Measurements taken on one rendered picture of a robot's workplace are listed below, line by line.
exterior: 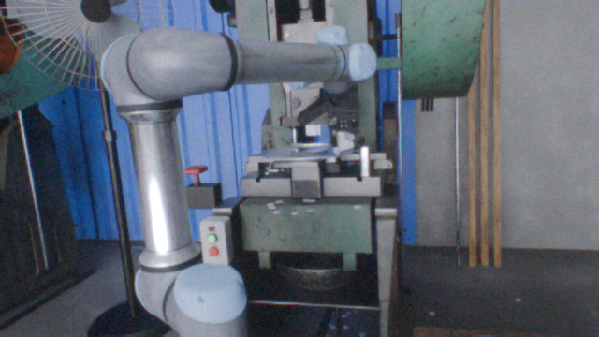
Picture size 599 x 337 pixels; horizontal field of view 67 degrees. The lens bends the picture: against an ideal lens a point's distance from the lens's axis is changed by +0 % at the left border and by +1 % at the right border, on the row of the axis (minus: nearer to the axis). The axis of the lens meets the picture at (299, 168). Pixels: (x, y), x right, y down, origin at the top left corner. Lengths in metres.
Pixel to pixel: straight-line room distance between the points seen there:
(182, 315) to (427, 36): 0.81
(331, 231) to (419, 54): 0.54
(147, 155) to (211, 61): 0.22
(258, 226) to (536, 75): 1.82
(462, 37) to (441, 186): 1.64
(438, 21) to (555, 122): 1.70
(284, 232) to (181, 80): 0.74
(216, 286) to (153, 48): 0.39
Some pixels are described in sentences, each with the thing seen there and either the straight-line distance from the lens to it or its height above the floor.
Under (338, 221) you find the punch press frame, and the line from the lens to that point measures 1.32.
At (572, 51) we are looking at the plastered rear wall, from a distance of 2.77.
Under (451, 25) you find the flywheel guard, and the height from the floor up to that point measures 1.10.
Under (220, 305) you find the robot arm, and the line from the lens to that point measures 0.77.
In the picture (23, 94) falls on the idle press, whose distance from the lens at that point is 2.31.
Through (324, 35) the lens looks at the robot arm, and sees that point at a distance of 1.10.
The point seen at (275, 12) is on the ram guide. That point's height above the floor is 1.20.
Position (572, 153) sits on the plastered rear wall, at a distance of 2.81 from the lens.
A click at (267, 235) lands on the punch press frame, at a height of 0.55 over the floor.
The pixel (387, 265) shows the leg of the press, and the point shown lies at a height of 0.49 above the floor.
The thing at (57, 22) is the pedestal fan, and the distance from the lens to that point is 1.87.
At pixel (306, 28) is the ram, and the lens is 1.43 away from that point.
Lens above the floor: 1.00
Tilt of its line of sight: 11 degrees down
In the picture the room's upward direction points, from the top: 4 degrees counter-clockwise
